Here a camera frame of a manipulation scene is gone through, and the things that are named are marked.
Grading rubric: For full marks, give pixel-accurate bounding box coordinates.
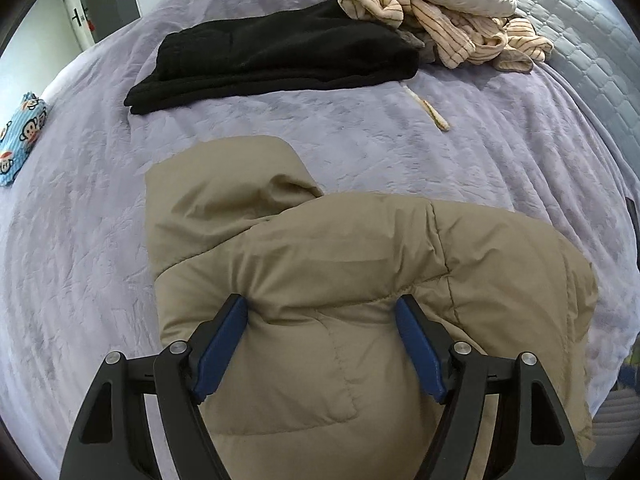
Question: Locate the cream striped fabric belt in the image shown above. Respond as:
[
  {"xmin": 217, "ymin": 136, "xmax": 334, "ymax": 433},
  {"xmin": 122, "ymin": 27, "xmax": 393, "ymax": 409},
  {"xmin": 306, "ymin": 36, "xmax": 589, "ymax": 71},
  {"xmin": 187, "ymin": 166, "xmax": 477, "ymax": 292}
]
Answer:
[{"xmin": 400, "ymin": 82, "xmax": 451, "ymax": 132}]

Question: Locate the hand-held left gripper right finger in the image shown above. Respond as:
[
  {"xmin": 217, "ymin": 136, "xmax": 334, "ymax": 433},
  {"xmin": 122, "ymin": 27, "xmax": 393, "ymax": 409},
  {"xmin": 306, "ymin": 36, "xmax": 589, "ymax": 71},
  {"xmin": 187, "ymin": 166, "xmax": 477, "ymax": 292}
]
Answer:
[{"xmin": 395, "ymin": 294, "xmax": 588, "ymax": 480}]

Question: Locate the beige puffer jacket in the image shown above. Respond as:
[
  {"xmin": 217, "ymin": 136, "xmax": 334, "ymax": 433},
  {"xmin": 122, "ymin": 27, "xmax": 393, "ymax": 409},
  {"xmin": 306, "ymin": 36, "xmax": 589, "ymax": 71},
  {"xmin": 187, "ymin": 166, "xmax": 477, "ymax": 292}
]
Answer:
[{"xmin": 145, "ymin": 135, "xmax": 600, "ymax": 480}]

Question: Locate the grey quilted bedspread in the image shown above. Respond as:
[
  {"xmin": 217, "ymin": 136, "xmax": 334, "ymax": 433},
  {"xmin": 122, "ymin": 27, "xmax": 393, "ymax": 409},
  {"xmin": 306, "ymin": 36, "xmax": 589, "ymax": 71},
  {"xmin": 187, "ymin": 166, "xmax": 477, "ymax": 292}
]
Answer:
[{"xmin": 492, "ymin": 0, "xmax": 640, "ymax": 171}]

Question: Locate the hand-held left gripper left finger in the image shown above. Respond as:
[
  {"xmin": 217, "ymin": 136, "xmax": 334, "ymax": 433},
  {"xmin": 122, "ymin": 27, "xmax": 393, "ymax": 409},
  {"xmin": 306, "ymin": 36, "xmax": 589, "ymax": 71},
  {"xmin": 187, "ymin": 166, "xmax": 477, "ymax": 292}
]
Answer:
[{"xmin": 60, "ymin": 294, "xmax": 249, "ymax": 480}]

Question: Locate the blue monkey print cloth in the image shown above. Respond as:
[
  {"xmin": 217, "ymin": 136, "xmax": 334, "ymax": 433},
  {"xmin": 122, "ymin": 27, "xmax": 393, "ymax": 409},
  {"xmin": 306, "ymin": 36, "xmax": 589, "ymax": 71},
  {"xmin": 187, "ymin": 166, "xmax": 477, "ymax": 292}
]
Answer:
[{"xmin": 0, "ymin": 91, "xmax": 50, "ymax": 188}]

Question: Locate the black fleece garment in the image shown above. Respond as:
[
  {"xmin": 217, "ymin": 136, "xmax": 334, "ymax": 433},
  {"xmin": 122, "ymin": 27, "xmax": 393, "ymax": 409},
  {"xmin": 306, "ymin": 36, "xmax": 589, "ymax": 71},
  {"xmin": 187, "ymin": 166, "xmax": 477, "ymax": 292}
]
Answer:
[{"xmin": 124, "ymin": 0, "xmax": 420, "ymax": 116}]

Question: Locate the lavender plush blanket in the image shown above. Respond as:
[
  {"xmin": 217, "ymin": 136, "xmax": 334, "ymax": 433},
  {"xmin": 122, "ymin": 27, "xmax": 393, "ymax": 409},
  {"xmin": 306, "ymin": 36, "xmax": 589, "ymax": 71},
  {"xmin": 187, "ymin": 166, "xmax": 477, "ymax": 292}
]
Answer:
[{"xmin": 0, "ymin": 0, "xmax": 640, "ymax": 461}]

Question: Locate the grey garment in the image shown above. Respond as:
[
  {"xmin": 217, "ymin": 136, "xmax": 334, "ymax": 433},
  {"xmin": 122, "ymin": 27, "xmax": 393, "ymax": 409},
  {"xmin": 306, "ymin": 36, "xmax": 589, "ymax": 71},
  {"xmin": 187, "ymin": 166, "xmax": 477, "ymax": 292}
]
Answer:
[{"xmin": 397, "ymin": 27, "xmax": 442, "ymax": 64}]

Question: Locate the cream striped garment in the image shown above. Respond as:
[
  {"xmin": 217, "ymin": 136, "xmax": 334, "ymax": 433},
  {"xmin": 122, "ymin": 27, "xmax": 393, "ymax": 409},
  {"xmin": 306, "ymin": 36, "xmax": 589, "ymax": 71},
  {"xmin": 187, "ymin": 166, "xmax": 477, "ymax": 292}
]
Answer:
[{"xmin": 337, "ymin": 0, "xmax": 555, "ymax": 73}]

